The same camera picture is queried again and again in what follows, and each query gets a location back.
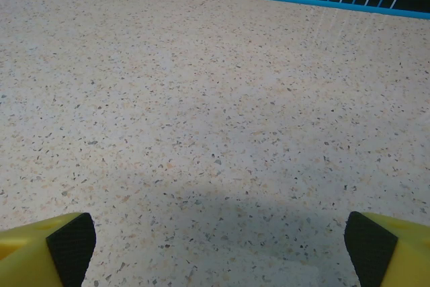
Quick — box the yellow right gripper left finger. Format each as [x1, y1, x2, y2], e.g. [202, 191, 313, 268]
[0, 212, 97, 287]

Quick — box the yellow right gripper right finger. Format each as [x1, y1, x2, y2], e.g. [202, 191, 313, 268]
[344, 210, 430, 287]

